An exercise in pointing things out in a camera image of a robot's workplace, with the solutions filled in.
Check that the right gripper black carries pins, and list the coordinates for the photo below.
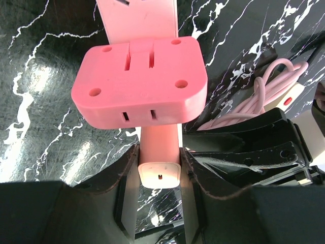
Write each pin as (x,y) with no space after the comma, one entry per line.
(275,165)

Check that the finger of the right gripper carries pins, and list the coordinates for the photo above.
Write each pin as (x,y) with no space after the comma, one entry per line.
(239,138)

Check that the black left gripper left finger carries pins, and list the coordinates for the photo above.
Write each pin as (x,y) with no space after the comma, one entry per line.
(102,209)

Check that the cream power strip red sockets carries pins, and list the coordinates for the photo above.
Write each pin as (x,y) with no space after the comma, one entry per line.
(292,99)

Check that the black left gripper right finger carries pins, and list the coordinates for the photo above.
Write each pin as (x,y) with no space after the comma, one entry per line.
(214,211)

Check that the pink white plug adapter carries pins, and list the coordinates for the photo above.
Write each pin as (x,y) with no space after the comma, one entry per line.
(145,82)

